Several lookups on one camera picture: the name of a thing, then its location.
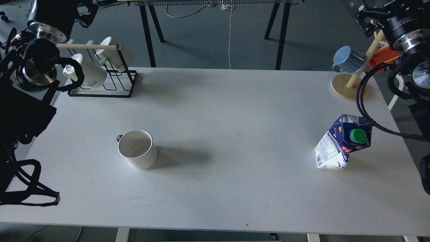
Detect white enamel mug black handle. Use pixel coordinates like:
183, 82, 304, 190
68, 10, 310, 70
116, 130, 158, 170

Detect blue white milk carton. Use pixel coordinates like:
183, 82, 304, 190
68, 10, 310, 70
314, 114, 372, 170

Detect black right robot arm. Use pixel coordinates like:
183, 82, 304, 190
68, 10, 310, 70
355, 0, 429, 142

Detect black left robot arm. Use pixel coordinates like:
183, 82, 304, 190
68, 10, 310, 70
0, 0, 98, 207

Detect rear white ribbed mug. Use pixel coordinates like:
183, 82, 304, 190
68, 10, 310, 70
95, 36, 134, 73

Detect white ribbed mug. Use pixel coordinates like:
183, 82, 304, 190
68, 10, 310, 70
95, 36, 134, 73
62, 53, 108, 89

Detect black background table legs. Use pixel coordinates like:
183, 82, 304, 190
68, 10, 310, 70
134, 0, 292, 71

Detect front white ribbed mug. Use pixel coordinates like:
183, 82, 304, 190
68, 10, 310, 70
62, 53, 108, 89

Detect wooden mug tree stand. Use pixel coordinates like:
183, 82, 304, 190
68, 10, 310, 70
331, 30, 388, 100

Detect blue metal mug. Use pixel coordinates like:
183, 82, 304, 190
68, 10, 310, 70
332, 45, 367, 75

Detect orange mug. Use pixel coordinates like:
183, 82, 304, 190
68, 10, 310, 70
367, 46, 400, 70

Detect black wire mug rack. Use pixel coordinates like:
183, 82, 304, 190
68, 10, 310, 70
57, 41, 138, 98

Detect white hanging cable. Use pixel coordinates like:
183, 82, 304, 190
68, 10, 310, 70
221, 3, 235, 70

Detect white chair frame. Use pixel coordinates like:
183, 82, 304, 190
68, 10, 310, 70
388, 72, 405, 111

